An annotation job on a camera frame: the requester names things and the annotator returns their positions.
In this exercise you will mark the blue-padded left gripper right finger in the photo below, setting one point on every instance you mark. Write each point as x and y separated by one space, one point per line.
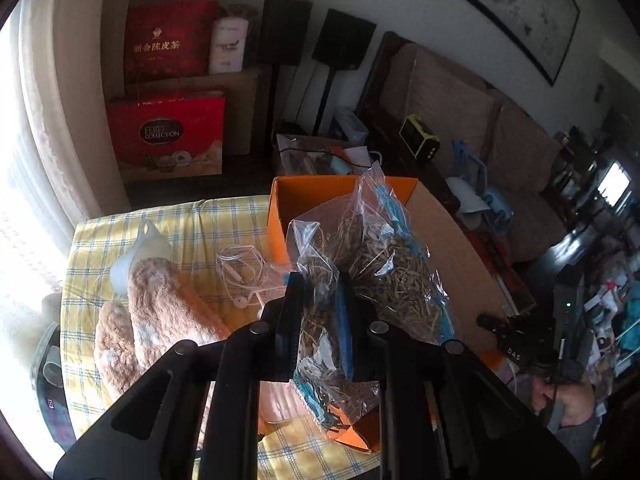
362 352

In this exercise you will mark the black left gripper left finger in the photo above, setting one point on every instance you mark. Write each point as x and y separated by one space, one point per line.
278 358

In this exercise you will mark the clear bag of dried herbs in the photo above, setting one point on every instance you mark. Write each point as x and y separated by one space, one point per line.
366 234

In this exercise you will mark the white wired earphones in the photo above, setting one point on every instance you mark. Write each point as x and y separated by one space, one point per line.
248 281

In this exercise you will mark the orange cardboard box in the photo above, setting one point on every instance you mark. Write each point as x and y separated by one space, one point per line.
467 282

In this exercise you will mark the peach fluffy oven mitt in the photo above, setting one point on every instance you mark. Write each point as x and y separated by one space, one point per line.
162 310

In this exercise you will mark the white plastic funnel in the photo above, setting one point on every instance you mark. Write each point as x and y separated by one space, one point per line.
150 243

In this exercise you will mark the person's right hand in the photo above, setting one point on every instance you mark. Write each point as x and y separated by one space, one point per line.
578 399

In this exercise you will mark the yellow plaid tablecloth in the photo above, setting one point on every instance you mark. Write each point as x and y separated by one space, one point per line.
196 231

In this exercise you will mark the white curved neck massager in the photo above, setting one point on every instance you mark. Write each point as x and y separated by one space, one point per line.
472 207

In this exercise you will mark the clear bin of clutter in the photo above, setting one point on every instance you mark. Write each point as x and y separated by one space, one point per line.
312 155

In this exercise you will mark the right beige sofa cushion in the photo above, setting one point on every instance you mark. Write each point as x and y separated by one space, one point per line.
521 153

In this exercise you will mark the beige sofa cushion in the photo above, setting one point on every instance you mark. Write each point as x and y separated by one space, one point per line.
451 107
521 153

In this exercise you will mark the brown sofa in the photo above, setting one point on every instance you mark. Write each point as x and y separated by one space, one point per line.
536 225

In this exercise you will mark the white blue appliance box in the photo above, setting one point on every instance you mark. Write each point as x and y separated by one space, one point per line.
347 127

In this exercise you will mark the green black portable radio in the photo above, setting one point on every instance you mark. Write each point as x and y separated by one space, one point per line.
419 139

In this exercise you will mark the red Ferrero gift bag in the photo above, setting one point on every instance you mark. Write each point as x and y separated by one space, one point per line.
168 135

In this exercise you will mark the large brown cardboard box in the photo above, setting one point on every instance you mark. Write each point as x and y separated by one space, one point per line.
240 90

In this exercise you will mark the left beige sofa cushion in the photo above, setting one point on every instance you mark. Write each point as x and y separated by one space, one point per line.
451 107

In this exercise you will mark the white curtain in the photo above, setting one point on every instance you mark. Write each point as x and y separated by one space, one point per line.
59 62

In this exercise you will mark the right black speaker on stand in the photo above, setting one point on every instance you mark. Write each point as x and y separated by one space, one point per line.
342 45

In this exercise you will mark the black speaker on stand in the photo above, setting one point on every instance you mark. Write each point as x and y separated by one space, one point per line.
342 45
283 31

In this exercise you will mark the left black speaker on stand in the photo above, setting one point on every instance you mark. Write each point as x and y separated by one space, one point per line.
283 31

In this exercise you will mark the red tea gift bag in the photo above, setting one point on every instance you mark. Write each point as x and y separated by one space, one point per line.
168 40

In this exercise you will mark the blue plastic massager frame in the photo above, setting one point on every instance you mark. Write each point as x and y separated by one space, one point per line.
469 167

